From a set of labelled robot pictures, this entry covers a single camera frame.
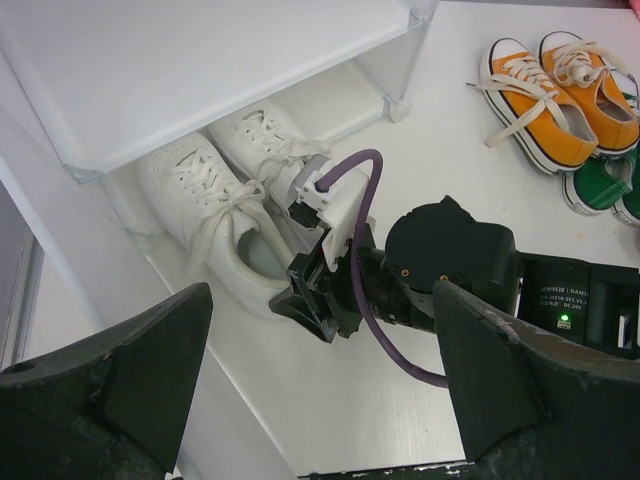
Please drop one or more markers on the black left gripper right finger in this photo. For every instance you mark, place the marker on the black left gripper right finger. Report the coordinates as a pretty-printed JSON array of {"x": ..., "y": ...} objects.
[{"x": 530, "y": 404}]

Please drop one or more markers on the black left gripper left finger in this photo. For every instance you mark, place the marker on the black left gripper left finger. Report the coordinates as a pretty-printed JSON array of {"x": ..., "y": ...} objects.
[{"x": 113, "y": 405}]

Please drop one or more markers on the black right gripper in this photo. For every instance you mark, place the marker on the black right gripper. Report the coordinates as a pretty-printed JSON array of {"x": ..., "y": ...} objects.
[{"x": 324, "y": 302}]

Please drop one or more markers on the white sneaker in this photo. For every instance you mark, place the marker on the white sneaker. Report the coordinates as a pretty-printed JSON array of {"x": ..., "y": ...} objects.
[
  {"x": 261, "y": 142},
  {"x": 220, "y": 220}
]

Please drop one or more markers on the white plastic shoe cabinet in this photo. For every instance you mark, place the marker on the white plastic shoe cabinet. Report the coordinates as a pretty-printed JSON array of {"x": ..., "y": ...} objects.
[{"x": 88, "y": 87}]

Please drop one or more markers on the orange canvas sneaker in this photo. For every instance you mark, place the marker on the orange canvas sneaker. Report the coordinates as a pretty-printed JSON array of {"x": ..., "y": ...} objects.
[
  {"x": 547, "y": 124},
  {"x": 601, "y": 84}
]

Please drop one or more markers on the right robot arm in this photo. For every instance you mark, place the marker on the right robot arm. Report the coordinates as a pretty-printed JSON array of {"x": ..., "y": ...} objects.
[{"x": 591, "y": 304}]

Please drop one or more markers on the green canvas sneaker right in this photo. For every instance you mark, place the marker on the green canvas sneaker right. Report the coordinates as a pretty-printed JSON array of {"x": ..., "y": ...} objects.
[{"x": 626, "y": 208}]

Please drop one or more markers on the green canvas sneaker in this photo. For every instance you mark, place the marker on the green canvas sneaker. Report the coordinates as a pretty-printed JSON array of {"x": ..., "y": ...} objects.
[
  {"x": 595, "y": 187},
  {"x": 626, "y": 208}
]

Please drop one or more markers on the green canvas sneaker left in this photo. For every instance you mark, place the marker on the green canvas sneaker left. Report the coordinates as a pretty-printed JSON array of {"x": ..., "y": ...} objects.
[{"x": 595, "y": 187}]

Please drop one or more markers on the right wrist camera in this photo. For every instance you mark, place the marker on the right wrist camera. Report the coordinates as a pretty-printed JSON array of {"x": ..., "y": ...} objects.
[{"x": 333, "y": 209}]

